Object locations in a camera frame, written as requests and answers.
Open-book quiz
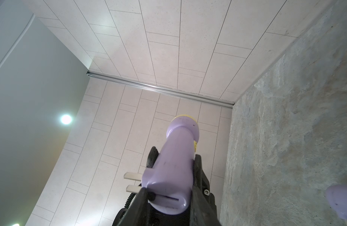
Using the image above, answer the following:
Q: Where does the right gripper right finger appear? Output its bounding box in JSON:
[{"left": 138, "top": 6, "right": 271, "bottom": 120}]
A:
[{"left": 190, "top": 154, "right": 220, "bottom": 226}]

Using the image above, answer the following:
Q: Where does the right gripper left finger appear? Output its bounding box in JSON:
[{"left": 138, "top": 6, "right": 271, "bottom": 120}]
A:
[{"left": 112, "top": 188, "right": 156, "bottom": 226}]

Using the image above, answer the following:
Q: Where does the purple flashlight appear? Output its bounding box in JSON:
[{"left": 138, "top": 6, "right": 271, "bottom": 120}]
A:
[
  {"left": 123, "top": 114, "right": 199, "bottom": 215},
  {"left": 326, "top": 185, "right": 347, "bottom": 225}
]

